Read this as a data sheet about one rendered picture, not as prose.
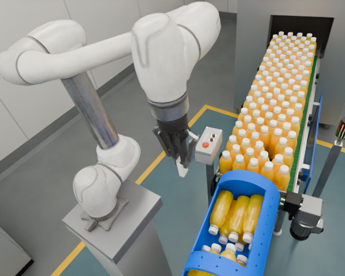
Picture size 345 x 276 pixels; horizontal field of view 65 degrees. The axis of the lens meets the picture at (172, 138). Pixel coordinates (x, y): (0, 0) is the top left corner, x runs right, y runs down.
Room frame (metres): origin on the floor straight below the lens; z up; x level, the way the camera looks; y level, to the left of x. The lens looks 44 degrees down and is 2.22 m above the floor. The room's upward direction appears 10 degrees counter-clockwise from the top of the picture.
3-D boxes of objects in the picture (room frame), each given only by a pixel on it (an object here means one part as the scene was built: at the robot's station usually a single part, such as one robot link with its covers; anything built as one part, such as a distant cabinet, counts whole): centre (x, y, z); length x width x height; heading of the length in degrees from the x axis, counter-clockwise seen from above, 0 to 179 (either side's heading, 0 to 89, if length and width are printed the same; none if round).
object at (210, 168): (1.08, -0.20, 0.50); 0.04 x 0.04 x 1.00; 58
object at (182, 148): (0.49, -0.02, 1.71); 0.04 x 0.01 x 0.11; 145
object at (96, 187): (0.77, 0.39, 1.23); 0.18 x 0.16 x 0.22; 144
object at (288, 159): (0.90, -0.59, 1.00); 0.07 x 0.07 x 0.19
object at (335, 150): (0.89, -0.85, 0.55); 0.04 x 0.04 x 1.10; 58
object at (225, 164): (0.95, -0.27, 1.00); 0.07 x 0.07 x 0.19
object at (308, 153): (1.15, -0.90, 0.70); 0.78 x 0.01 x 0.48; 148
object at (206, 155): (1.08, -0.20, 1.05); 0.20 x 0.10 x 0.10; 148
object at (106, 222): (0.75, 0.40, 1.09); 0.22 x 0.18 x 0.06; 145
